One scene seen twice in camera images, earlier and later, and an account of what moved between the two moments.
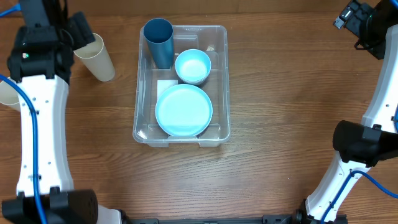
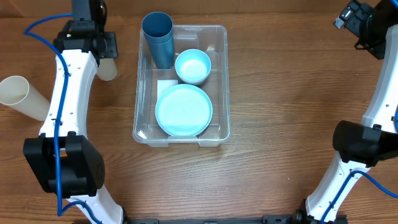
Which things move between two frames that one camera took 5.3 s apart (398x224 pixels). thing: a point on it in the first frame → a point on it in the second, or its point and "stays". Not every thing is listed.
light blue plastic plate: x=183 y=110 stays
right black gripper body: x=364 y=21 stays
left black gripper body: x=75 y=38 → x=100 y=47
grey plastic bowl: x=195 y=83 stays
